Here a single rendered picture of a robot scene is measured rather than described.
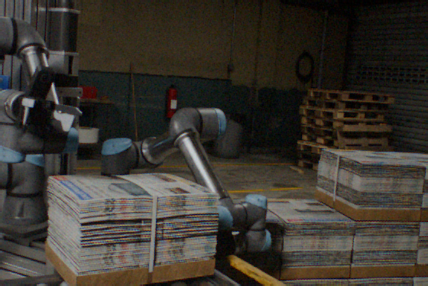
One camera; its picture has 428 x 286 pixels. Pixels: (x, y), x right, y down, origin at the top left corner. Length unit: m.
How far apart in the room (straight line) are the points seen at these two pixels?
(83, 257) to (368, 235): 1.22
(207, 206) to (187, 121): 0.51
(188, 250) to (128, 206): 0.22
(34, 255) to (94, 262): 0.50
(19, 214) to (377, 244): 1.33
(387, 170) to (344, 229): 0.28
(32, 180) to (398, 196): 1.35
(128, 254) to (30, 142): 0.42
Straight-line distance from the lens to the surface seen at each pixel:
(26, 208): 1.81
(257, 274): 1.47
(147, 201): 1.32
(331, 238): 2.10
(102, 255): 1.32
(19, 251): 1.83
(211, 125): 1.91
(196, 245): 1.42
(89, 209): 1.26
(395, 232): 2.23
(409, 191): 2.22
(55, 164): 2.02
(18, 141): 1.50
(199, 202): 1.38
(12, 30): 1.74
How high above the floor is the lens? 1.32
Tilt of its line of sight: 7 degrees down
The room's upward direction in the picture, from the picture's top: 5 degrees clockwise
